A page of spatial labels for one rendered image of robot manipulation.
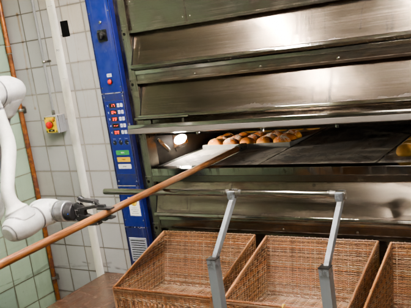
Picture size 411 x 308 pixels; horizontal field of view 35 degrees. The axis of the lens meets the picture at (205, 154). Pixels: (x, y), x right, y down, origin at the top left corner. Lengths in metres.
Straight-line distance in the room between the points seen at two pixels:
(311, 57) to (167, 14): 0.78
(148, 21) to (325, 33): 0.94
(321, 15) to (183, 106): 0.83
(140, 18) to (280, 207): 1.17
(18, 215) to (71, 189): 1.18
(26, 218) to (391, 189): 1.53
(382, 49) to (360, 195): 0.64
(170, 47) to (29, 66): 1.00
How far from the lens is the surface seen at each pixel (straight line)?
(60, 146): 3.83
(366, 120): 2.67
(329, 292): 2.43
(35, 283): 4.11
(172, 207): 3.40
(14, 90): 2.97
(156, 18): 3.27
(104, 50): 3.44
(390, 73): 2.78
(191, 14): 3.16
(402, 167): 2.82
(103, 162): 3.63
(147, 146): 3.41
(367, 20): 2.77
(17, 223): 2.69
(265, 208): 3.11
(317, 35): 2.84
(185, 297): 2.91
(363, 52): 2.79
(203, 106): 3.15
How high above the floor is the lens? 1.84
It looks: 11 degrees down
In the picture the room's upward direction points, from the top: 8 degrees counter-clockwise
